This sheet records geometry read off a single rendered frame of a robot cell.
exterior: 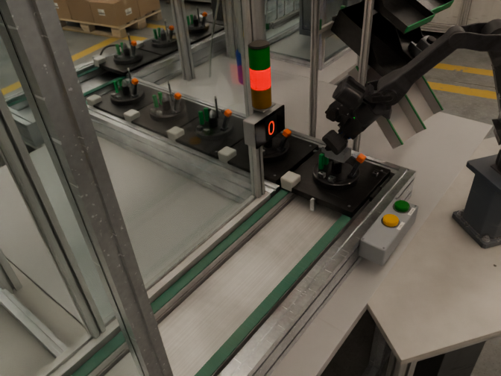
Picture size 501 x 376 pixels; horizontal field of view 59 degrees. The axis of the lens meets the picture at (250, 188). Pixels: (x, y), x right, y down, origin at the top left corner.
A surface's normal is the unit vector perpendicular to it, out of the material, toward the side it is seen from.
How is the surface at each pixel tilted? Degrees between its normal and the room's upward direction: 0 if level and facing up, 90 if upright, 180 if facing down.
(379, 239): 0
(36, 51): 90
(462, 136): 0
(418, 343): 0
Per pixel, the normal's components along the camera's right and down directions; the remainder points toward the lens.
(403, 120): 0.42, -0.25
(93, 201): 0.78, 0.35
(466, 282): -0.07, -0.79
